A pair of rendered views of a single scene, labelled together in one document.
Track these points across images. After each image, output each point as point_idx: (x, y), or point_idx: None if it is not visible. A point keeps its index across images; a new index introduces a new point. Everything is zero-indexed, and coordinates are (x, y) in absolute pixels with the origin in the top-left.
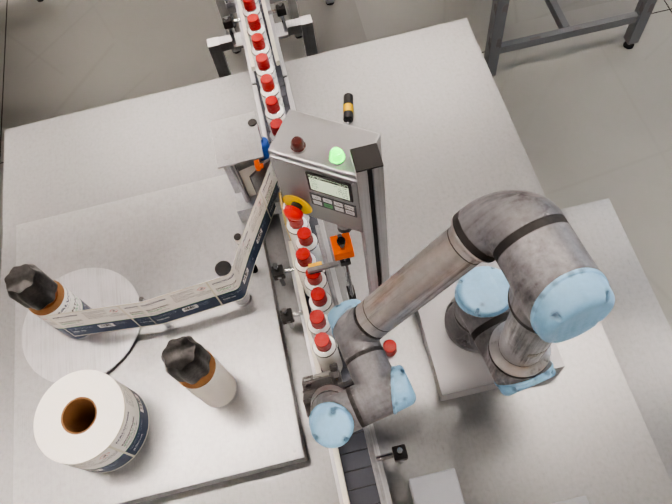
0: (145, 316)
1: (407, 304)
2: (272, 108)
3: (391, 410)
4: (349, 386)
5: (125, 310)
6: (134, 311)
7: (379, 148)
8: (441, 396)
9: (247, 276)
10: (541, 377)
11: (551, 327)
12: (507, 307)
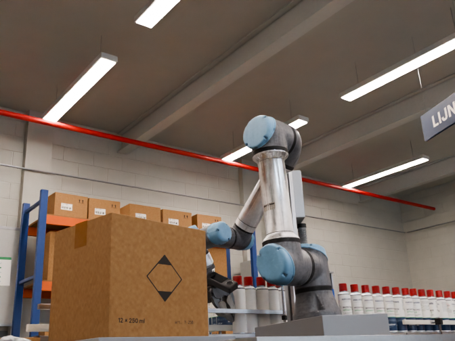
0: (215, 316)
1: (249, 197)
2: (351, 287)
3: (206, 229)
4: (219, 275)
5: (212, 304)
6: (214, 307)
7: (298, 176)
8: (254, 331)
9: None
10: (271, 243)
11: (244, 129)
12: (302, 245)
